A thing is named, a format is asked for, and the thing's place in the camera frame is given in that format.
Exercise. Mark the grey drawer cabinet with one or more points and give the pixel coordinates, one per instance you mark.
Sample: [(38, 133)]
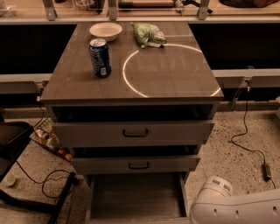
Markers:
[(174, 74)]

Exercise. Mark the white bowl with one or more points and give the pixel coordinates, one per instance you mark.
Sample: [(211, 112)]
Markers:
[(108, 31)]

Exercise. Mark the blue soda can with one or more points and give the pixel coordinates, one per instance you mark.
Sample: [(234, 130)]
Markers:
[(99, 54)]

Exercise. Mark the small green lime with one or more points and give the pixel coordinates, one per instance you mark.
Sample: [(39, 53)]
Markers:
[(9, 181)]

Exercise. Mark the wire basket with items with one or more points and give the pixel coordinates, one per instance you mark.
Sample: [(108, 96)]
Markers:
[(45, 136)]

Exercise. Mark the grey drawer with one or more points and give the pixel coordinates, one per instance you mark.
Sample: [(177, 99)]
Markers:
[(142, 198), (143, 159), (133, 126)]

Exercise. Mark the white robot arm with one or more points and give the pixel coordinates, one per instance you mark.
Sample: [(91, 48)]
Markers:
[(215, 204)]

